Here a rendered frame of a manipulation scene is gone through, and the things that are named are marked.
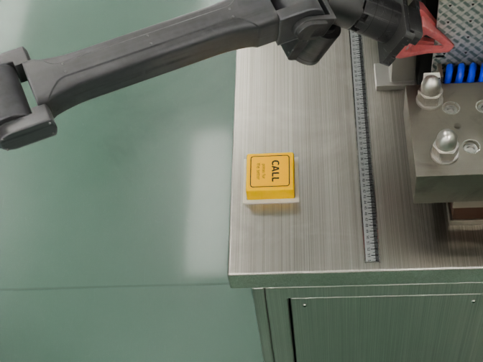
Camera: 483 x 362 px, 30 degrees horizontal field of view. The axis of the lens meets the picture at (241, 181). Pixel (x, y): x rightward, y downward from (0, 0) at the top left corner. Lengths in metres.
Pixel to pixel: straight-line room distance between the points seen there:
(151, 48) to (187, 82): 1.64
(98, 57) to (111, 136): 1.56
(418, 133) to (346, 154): 0.18
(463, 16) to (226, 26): 0.33
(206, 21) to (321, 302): 0.45
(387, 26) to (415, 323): 0.45
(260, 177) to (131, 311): 1.05
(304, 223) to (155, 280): 1.09
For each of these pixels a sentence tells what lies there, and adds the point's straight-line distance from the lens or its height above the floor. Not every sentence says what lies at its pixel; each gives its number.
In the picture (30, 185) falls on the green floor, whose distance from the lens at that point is 2.60.
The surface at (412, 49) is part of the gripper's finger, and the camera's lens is 1.27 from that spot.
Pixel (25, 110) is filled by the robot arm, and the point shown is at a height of 1.20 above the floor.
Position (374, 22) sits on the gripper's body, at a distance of 1.21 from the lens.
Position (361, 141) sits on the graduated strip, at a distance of 1.38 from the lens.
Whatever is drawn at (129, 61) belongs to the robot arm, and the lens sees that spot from 1.09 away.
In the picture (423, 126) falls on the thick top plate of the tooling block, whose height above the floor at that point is 1.03.
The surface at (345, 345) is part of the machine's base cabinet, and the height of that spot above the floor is 0.67.
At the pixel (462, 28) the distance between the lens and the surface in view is 1.27.
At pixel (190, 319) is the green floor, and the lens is 2.26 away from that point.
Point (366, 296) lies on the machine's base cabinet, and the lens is 1.31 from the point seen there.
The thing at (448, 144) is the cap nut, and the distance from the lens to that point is 1.17.
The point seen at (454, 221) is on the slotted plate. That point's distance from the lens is 1.29.
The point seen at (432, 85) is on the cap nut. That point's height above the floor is 1.07.
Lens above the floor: 1.96
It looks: 53 degrees down
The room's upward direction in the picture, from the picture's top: 9 degrees counter-clockwise
